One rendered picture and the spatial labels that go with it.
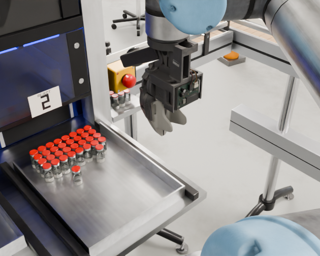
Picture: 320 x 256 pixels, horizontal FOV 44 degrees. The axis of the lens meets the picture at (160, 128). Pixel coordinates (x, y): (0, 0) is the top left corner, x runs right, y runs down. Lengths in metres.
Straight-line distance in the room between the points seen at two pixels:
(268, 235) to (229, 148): 2.28
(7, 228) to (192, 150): 1.70
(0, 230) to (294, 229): 0.75
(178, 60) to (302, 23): 0.24
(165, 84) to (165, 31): 0.09
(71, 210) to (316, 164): 1.08
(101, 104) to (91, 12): 0.27
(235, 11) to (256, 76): 2.82
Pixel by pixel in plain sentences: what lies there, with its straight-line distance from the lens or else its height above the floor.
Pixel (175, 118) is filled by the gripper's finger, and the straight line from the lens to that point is 0.76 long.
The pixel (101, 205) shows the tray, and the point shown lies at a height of 0.88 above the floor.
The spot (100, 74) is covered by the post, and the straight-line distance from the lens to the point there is 1.11.
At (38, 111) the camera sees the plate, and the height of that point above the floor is 1.00.
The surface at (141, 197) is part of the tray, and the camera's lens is 0.95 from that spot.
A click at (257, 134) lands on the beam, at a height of 0.49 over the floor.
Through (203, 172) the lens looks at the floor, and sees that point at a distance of 2.33.
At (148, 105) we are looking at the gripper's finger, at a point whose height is 1.17.
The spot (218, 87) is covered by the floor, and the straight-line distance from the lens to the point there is 3.14.
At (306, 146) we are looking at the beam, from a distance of 1.72.
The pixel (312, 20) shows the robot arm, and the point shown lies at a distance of 0.48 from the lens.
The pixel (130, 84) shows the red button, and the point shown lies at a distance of 1.15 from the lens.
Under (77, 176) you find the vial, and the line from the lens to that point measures 0.97.
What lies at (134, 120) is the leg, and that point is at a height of 0.71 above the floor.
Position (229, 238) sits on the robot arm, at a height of 1.35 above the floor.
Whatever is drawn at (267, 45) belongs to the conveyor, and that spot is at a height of 0.92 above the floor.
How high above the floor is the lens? 1.56
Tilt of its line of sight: 36 degrees down
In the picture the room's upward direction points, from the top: straight up
